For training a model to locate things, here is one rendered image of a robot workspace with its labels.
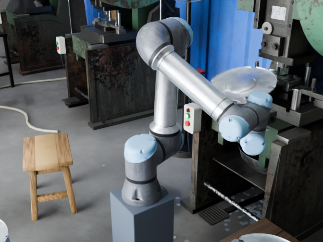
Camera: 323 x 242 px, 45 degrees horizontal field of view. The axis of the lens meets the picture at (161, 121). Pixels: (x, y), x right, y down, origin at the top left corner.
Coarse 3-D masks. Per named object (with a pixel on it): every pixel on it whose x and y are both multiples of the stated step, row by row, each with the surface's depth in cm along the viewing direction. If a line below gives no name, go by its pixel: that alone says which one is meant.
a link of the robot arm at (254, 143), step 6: (252, 132) 120; (258, 132) 120; (264, 132) 121; (246, 138) 120; (252, 138) 119; (258, 138) 119; (264, 138) 121; (240, 144) 124; (246, 144) 120; (252, 144) 120; (258, 144) 120; (264, 144) 120; (246, 150) 121; (252, 150) 121; (258, 150) 121
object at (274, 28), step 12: (276, 0) 159; (288, 0) 155; (276, 12) 161; (264, 24) 166; (276, 24) 162; (264, 36) 165; (276, 36) 160; (288, 36) 159; (300, 36) 162; (264, 48) 167; (276, 48) 161; (288, 48) 160; (300, 48) 165
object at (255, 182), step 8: (232, 152) 207; (216, 160) 199; (224, 160) 199; (232, 160) 199; (240, 160) 199; (232, 168) 192; (240, 168) 192; (248, 168) 192; (240, 176) 186; (248, 176) 185; (256, 176) 185; (264, 176) 185; (256, 184) 179; (264, 184) 179
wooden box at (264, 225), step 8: (256, 224) 147; (264, 224) 147; (272, 224) 147; (240, 232) 143; (248, 232) 143; (256, 232) 143; (264, 232) 143; (272, 232) 143; (280, 232) 144; (224, 240) 139; (232, 240) 139; (288, 240) 139; (296, 240) 139
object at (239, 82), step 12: (228, 72) 172; (240, 72) 170; (252, 72) 167; (264, 72) 165; (216, 84) 166; (228, 84) 163; (240, 84) 160; (252, 84) 158; (264, 84) 157; (228, 96) 156; (240, 96) 154
